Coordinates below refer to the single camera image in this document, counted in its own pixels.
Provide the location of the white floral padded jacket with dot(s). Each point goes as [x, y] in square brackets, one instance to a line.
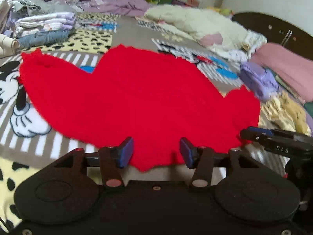
[5, 13]

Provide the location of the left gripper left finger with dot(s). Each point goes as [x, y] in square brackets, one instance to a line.
[111, 160]

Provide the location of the rolled cream garment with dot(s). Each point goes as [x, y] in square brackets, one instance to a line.
[8, 46]

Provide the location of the red knit sweater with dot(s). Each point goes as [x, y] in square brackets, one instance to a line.
[154, 98]

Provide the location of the grey green crumpled garment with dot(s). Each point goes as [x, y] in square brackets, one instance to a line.
[25, 8]

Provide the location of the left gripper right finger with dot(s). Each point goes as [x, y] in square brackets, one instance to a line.
[201, 159]

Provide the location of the dark wooden headboard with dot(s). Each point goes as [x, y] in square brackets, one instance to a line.
[277, 31]

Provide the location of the lilac crumpled bedsheet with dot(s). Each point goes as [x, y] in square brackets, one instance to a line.
[132, 8]

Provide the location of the folded clothes stack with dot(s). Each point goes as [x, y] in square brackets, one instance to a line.
[43, 23]

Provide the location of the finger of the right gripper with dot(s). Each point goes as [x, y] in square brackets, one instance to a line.
[259, 130]

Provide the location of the cream quilted duvet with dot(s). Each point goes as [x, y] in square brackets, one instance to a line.
[209, 29]

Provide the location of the yellow ruffled garment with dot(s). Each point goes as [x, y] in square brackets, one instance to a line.
[284, 112]

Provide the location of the pink pillow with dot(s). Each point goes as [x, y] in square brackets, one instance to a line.
[295, 70]

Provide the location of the yellow green plush toy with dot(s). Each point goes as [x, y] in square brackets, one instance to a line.
[224, 12]

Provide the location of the folded blue jeans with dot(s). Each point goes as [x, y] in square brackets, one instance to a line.
[47, 38]

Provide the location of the purple knit garment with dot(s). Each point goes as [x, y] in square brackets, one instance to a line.
[259, 80]

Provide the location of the brown Mickey Mouse blanket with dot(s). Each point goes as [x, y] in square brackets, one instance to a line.
[29, 143]

